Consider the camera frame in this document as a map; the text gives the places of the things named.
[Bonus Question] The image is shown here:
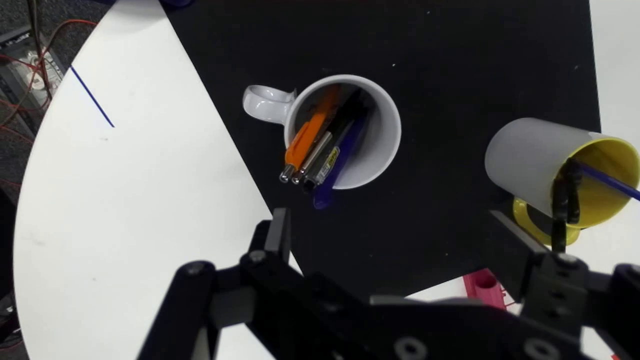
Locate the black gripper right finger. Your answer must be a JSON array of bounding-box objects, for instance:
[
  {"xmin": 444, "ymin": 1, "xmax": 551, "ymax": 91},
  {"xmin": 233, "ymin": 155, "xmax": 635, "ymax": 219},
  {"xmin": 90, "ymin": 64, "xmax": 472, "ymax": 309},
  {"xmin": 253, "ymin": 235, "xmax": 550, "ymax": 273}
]
[{"xmin": 489, "ymin": 209, "xmax": 640, "ymax": 360}]

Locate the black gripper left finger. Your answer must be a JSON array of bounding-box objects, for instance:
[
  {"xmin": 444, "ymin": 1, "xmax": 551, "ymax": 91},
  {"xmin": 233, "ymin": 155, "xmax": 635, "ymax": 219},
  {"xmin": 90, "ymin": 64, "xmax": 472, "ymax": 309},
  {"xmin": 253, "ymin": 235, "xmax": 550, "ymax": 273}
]
[{"xmin": 135, "ymin": 205, "xmax": 293, "ymax": 360}]

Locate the orange pen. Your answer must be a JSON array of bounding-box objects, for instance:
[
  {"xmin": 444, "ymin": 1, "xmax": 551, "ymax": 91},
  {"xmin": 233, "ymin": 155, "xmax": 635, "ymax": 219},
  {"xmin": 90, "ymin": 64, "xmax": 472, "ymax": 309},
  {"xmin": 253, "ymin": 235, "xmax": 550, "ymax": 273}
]
[{"xmin": 282, "ymin": 85, "xmax": 346, "ymax": 185}]

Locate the dark blue pen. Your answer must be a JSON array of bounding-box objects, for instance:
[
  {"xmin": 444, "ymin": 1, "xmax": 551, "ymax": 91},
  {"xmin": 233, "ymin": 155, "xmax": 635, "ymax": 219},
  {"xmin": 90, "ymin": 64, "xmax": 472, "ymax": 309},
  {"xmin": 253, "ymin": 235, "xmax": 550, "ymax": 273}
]
[{"xmin": 309, "ymin": 116, "xmax": 370, "ymax": 211}]

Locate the black pen silver tip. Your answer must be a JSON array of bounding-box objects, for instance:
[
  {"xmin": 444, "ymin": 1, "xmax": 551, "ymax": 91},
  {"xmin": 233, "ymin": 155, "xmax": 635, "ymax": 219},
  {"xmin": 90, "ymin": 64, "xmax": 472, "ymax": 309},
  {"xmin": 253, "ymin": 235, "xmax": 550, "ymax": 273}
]
[{"xmin": 291, "ymin": 90, "xmax": 358, "ymax": 188}]

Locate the black pen clear barrel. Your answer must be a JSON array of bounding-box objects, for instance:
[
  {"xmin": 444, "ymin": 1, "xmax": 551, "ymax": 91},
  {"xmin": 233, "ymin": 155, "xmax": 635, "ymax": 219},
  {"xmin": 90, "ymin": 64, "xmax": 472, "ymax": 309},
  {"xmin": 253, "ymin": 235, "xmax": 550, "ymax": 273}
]
[{"xmin": 305, "ymin": 87, "xmax": 375, "ymax": 194}]

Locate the thin blue pen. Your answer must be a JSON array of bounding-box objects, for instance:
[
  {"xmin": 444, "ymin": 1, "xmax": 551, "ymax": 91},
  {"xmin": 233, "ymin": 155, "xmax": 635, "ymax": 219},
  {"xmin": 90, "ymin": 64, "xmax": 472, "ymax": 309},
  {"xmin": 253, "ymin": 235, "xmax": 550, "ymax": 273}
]
[{"xmin": 574, "ymin": 162, "xmax": 640, "ymax": 202}]

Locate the black table mat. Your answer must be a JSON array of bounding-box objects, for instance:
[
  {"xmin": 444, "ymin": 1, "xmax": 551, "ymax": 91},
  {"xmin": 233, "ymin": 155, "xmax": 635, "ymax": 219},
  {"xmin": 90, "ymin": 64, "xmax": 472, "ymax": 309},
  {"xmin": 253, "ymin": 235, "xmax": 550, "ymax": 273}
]
[{"xmin": 157, "ymin": 0, "xmax": 601, "ymax": 301}]

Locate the thin blue stick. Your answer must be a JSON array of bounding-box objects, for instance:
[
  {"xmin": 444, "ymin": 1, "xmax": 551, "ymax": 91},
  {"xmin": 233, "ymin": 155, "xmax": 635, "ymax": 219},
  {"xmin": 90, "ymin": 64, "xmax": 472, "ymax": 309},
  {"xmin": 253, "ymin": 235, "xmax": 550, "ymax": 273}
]
[{"xmin": 70, "ymin": 64, "xmax": 118, "ymax": 130}]

